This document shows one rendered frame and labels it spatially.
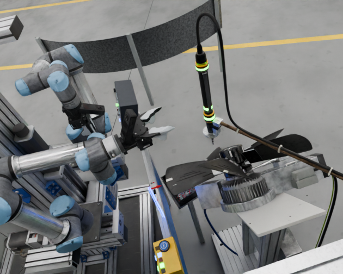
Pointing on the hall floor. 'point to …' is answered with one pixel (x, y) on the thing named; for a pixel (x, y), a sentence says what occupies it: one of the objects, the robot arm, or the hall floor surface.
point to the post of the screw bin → (196, 222)
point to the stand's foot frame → (231, 237)
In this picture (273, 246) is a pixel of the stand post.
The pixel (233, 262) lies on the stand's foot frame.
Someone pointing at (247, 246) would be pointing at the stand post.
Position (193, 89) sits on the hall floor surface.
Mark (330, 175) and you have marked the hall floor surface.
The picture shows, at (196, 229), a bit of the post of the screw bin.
